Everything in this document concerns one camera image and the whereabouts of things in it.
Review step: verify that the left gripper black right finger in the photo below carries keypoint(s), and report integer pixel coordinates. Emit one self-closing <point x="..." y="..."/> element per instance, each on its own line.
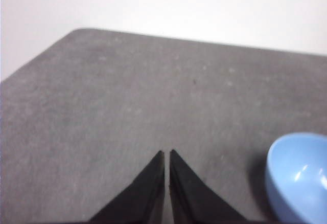
<point x="189" y="198"/>

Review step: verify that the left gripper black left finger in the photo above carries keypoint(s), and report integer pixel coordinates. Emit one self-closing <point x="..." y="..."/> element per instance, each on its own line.
<point x="145" y="198"/>

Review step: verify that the blue ribbed bowl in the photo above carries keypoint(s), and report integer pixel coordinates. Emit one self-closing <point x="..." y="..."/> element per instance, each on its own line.
<point x="293" y="178"/>

